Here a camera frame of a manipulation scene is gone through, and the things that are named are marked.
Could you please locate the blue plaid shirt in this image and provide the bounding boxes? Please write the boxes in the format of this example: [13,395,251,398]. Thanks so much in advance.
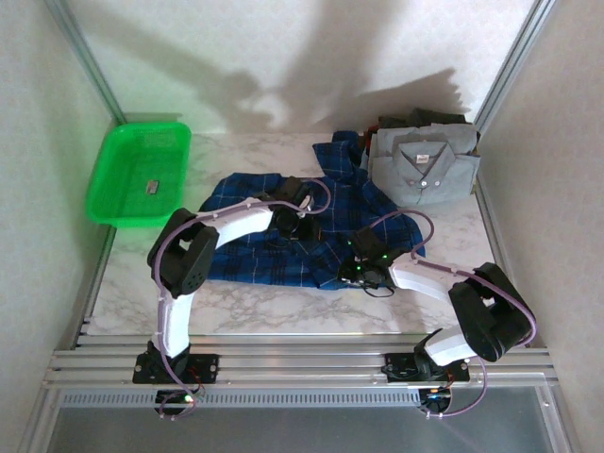
[197,130,428,290]

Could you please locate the grey button-up shirt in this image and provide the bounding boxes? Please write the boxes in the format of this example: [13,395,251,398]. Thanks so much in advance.
[366,123,482,208]

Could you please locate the multicoloured patterned shirt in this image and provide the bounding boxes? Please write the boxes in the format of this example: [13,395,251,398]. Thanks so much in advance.
[356,125,378,166]

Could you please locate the dark olive folded shirt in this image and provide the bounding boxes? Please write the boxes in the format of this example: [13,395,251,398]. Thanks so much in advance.
[377,107,477,129]

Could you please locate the green plastic basket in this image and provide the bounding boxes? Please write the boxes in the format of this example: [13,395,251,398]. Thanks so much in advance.
[84,122,193,230]

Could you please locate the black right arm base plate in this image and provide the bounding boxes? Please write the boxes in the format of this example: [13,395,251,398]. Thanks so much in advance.
[382,351,472,384]

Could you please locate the aluminium rail base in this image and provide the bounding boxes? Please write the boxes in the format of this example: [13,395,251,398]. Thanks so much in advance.
[42,332,561,391]

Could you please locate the grey slotted cable duct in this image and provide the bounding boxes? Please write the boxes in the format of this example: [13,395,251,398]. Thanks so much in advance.
[59,389,422,409]

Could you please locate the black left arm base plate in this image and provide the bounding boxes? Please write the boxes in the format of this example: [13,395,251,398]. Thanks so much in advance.
[132,352,221,384]

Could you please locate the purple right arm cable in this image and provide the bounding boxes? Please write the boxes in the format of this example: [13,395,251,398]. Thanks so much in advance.
[365,210,540,420]

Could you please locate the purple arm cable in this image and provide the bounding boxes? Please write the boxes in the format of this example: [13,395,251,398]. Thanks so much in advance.
[149,178,331,421]
[365,210,540,420]

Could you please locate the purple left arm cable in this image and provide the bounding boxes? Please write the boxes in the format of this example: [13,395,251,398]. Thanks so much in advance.
[149,178,331,421]

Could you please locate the aluminium frame post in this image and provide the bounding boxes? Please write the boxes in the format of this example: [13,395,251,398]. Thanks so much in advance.
[473,0,559,136]
[44,0,129,132]

